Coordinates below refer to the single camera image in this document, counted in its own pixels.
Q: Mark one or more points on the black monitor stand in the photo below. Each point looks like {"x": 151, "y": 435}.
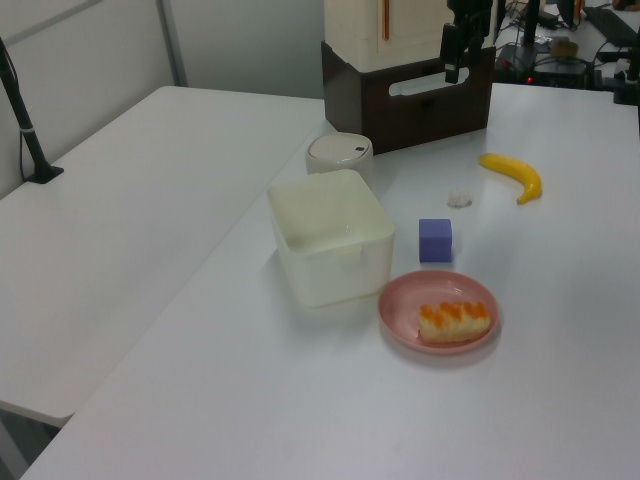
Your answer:
{"x": 531, "y": 25}

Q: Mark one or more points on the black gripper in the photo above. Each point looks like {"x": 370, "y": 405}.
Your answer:
{"x": 472, "y": 10}

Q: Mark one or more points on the cream square plastic container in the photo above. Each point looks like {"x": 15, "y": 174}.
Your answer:
{"x": 325, "y": 235}

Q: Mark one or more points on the pink plate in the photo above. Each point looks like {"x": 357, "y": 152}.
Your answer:
{"x": 410, "y": 305}

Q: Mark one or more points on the small round lidded bin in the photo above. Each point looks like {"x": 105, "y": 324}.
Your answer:
{"x": 340, "y": 152}

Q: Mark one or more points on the dark brown drawer box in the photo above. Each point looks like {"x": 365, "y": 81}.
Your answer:
{"x": 380, "y": 110}

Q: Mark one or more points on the purple cube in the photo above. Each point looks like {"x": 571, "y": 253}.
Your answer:
{"x": 436, "y": 241}

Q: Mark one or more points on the black table clamp mount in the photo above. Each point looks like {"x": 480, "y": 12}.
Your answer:
{"x": 625, "y": 80}

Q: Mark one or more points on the small white crumpled lump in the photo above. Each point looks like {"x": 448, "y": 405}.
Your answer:
{"x": 459, "y": 197}

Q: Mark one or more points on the black box with red light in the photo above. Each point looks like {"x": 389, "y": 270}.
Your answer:
{"x": 557, "y": 72}

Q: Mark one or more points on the orange topped bread slice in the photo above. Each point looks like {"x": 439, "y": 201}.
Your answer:
{"x": 452, "y": 322}

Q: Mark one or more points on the small brown cardboard object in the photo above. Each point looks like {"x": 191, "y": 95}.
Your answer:
{"x": 563, "y": 46}

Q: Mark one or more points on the black keyboard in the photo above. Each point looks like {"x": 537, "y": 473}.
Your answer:
{"x": 612, "y": 22}

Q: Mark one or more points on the grey partition post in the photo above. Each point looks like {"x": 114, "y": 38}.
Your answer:
{"x": 172, "y": 40}

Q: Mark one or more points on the black camera stand pole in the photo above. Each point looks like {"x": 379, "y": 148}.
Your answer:
{"x": 25, "y": 125}

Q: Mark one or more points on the yellow banana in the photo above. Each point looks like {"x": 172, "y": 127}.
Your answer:
{"x": 517, "y": 172}

